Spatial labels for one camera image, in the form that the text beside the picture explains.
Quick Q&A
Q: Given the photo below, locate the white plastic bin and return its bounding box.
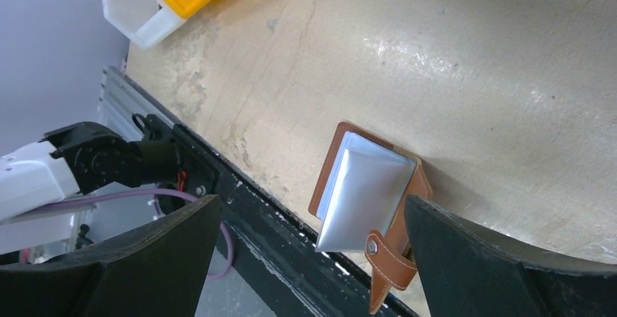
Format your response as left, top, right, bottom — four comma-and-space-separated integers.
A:
102, 0, 186, 49

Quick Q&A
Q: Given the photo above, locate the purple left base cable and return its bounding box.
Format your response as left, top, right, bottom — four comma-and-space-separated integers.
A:
28, 187, 236, 280

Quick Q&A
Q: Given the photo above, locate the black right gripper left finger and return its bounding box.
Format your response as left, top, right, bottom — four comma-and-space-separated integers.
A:
1, 195, 221, 316

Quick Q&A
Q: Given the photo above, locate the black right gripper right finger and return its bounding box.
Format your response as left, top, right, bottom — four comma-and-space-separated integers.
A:
404, 196, 616, 316

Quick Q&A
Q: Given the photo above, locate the aluminium frame rail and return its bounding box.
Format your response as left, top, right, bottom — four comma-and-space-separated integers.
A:
1, 67, 176, 254

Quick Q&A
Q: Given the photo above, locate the brown leather card holder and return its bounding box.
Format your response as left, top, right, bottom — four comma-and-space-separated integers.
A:
308, 121, 433, 315

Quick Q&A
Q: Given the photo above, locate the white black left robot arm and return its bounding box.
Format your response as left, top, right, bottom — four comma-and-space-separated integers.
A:
1, 121, 181, 220

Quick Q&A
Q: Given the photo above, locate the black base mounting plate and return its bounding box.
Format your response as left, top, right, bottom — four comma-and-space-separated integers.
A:
132, 113, 370, 316

